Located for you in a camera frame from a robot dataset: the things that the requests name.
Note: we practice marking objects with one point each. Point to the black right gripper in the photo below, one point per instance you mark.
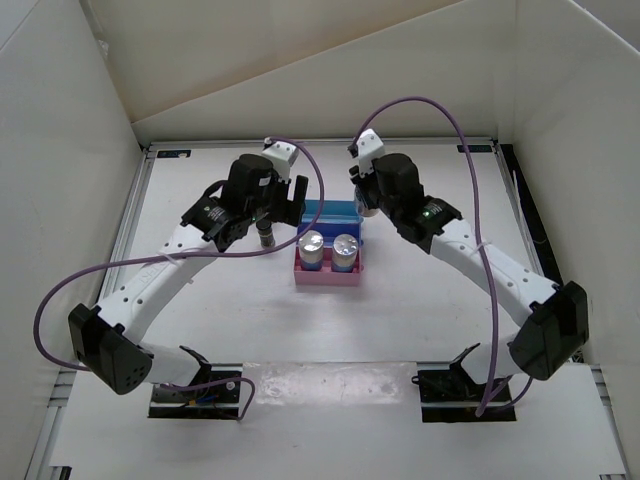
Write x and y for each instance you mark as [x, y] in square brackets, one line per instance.
[362, 183]

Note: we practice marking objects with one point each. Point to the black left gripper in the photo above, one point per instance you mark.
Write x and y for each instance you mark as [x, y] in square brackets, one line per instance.
[288, 211]

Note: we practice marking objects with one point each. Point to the black-cap spice jar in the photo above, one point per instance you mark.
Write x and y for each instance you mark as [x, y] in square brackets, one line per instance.
[366, 201]

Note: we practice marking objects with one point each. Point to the silver-lid shaker bottle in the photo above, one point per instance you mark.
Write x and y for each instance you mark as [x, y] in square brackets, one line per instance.
[311, 251]
[345, 249]

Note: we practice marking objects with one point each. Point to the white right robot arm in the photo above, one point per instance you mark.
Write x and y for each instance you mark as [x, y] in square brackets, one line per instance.
[552, 319]

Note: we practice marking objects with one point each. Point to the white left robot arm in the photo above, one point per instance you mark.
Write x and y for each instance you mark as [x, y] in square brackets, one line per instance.
[108, 338]

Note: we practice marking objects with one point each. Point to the small black-lid pepper bottle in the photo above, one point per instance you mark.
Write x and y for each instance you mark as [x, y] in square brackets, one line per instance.
[266, 235]

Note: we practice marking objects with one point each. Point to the dark blue organizer box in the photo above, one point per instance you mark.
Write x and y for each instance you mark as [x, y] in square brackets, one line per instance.
[332, 227]

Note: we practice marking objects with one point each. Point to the light blue organizer box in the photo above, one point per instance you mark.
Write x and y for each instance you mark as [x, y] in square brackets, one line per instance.
[332, 211]

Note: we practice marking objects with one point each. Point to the pink organizer box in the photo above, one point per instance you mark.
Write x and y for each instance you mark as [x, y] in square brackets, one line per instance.
[326, 276]

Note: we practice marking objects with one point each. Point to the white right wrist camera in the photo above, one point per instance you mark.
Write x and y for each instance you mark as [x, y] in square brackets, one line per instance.
[365, 150]

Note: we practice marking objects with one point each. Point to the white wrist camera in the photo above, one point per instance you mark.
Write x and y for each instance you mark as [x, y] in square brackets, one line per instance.
[282, 155]
[365, 150]

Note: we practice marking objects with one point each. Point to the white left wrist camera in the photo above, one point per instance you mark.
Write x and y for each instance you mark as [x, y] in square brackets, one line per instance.
[282, 155]

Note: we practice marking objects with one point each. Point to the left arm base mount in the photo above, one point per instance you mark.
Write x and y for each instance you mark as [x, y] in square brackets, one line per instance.
[221, 402]

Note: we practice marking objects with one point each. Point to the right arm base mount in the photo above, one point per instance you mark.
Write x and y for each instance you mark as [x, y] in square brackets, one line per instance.
[445, 399]

